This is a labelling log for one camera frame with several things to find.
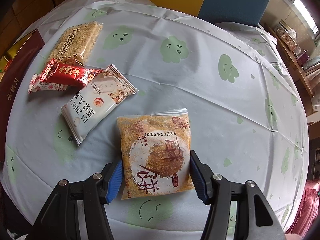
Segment orange round cake pack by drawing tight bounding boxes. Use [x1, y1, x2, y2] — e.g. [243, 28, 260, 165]
[117, 108, 194, 199]

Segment pink rose candy pack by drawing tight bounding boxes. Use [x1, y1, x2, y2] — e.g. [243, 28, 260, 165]
[27, 74, 68, 94]

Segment white ba zhen snack pack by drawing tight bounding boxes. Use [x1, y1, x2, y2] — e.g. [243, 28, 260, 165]
[61, 64, 138, 145]

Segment red wedding candy pack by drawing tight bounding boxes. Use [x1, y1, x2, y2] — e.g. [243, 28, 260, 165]
[40, 59, 103, 88]

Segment puffed rice bar pack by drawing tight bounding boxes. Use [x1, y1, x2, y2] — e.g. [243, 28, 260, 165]
[46, 21, 103, 67]

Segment white green patterned tablecloth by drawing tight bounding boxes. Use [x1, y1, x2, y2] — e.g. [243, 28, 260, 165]
[1, 0, 309, 230]

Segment wooden side desk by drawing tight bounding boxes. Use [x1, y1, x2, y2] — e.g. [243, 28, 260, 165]
[263, 23, 314, 98]

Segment red gold gift box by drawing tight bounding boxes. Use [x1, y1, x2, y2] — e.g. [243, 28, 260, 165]
[1, 29, 44, 162]

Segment tissue box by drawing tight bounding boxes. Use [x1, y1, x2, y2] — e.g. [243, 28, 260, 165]
[274, 20, 297, 51]

